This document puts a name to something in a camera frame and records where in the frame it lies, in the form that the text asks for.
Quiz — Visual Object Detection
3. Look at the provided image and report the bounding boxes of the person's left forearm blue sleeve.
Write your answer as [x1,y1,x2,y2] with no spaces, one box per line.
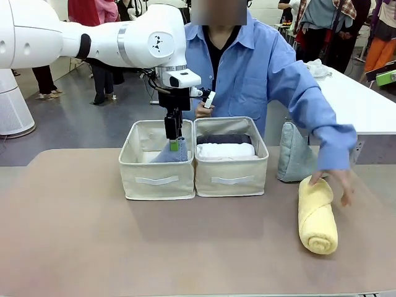
[304,89,358,171]

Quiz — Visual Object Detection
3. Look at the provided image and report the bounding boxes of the person in blue shirt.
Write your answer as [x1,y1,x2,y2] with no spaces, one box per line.
[183,12,358,171]

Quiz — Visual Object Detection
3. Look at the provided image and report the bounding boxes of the person's left hand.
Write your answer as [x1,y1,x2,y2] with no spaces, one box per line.
[308,168,356,208]

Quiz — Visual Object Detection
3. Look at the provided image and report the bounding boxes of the periwinkle blue towel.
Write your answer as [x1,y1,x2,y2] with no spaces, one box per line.
[149,137,189,163]

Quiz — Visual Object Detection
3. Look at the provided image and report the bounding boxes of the white cylindrical air purifier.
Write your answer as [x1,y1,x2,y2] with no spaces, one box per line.
[0,67,36,136]

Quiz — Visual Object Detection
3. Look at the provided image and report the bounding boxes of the hanging grey and plaid garments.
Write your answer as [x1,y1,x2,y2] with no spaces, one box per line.
[293,0,362,72]

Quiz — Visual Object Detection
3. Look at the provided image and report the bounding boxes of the pale teal towel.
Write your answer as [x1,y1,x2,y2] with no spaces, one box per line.
[275,121,320,183]

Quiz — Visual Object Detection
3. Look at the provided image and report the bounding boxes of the crumpled white cloth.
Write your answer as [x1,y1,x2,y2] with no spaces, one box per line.
[305,58,333,79]

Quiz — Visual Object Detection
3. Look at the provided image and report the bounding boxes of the bystander with red cloth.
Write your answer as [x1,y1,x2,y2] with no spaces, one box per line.
[67,0,123,106]

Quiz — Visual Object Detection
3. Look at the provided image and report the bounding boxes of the person's right hand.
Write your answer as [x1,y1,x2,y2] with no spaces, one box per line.
[194,100,215,119]

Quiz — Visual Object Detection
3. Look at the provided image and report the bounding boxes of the white background table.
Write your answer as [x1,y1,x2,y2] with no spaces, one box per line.
[267,66,396,136]

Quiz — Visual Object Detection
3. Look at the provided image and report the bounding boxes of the dark grey towel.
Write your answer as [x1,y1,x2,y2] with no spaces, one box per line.
[196,133,252,146]

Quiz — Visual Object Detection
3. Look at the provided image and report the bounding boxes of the grey metal background desk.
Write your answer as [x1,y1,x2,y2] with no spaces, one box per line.
[277,21,298,53]

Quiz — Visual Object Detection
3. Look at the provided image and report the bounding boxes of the bystander in black clothes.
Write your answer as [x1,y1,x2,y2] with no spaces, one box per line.
[32,64,63,100]

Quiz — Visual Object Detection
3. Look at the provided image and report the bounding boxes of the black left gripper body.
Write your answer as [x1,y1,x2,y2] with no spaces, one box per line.
[158,88,191,111]

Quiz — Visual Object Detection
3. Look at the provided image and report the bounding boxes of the white towel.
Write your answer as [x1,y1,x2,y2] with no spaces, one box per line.
[196,143,259,161]

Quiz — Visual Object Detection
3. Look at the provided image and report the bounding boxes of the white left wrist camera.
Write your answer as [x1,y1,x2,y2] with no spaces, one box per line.
[189,87,217,110]

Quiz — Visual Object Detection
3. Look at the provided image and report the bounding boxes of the yellow towel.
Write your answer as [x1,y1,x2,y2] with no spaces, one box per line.
[297,176,339,256]

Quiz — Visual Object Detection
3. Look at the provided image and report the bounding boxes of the cream fabric storage bin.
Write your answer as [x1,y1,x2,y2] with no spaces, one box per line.
[193,116,269,198]
[118,119,196,201]

